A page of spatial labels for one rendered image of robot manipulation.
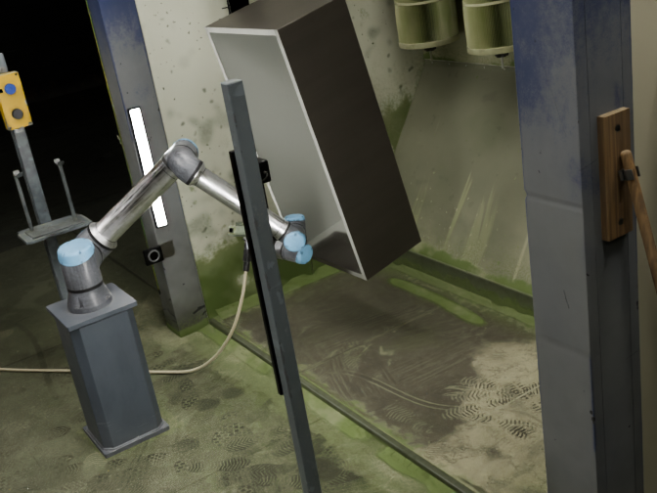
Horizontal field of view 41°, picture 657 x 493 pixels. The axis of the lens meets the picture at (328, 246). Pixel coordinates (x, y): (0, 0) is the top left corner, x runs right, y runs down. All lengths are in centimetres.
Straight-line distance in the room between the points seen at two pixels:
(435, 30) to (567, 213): 287
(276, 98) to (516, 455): 198
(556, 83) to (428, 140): 318
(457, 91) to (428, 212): 71
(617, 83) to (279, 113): 246
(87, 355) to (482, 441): 164
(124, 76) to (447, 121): 181
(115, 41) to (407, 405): 219
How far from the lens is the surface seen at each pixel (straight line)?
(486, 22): 438
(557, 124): 200
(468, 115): 495
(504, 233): 452
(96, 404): 390
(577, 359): 222
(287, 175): 432
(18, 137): 453
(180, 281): 474
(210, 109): 464
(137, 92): 447
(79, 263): 373
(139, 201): 378
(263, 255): 264
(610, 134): 202
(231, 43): 409
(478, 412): 370
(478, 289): 460
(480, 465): 341
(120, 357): 384
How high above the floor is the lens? 207
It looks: 21 degrees down
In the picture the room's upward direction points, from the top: 10 degrees counter-clockwise
